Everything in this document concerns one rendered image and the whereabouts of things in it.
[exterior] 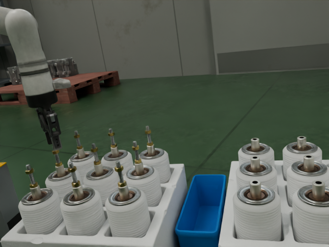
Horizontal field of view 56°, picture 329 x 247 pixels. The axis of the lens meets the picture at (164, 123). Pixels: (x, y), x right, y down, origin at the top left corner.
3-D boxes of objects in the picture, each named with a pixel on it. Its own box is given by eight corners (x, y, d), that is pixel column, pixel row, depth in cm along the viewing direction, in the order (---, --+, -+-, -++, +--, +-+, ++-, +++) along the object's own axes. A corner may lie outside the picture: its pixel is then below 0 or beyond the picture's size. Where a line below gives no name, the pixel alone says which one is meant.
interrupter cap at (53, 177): (67, 167, 93) (66, 165, 93) (80, 173, 88) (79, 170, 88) (43, 178, 88) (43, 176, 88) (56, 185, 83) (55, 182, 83)
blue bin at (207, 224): (222, 273, 78) (217, 233, 74) (179, 269, 81) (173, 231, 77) (229, 205, 105) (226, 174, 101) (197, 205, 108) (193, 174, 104)
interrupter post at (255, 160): (261, 172, 73) (260, 159, 72) (250, 172, 74) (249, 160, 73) (260, 167, 75) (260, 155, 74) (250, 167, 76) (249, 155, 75)
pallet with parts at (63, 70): (123, 83, 390) (117, 51, 378) (64, 105, 310) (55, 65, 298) (47, 86, 463) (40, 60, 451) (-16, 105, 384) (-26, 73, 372)
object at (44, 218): (80, 245, 85) (64, 187, 80) (59, 271, 77) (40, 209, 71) (52, 242, 88) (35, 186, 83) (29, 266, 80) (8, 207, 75)
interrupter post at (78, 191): (81, 200, 73) (78, 188, 72) (72, 200, 73) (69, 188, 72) (86, 195, 75) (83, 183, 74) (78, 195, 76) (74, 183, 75)
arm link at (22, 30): (48, 72, 75) (49, 69, 83) (31, 6, 71) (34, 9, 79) (18, 77, 74) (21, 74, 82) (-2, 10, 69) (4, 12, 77)
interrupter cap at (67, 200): (85, 207, 70) (85, 204, 69) (57, 206, 72) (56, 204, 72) (100, 189, 77) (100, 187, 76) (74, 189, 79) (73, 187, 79)
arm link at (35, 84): (73, 87, 81) (67, 63, 79) (28, 97, 75) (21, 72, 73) (63, 85, 88) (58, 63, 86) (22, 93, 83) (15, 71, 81)
